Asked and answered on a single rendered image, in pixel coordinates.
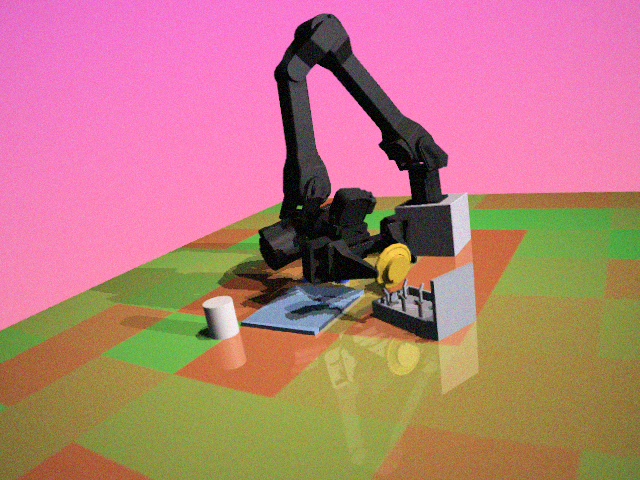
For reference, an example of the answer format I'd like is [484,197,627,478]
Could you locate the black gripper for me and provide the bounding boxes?
[301,213,417,286]

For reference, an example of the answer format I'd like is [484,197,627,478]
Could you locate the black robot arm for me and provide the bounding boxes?
[258,13,449,271]

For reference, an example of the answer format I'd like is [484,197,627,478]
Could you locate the dark grey dish rack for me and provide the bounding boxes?
[372,262,477,341]

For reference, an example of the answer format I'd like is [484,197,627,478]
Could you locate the yellow round plate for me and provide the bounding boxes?
[375,243,411,289]

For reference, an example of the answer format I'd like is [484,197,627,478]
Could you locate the light blue flat mat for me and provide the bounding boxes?
[241,285,364,335]

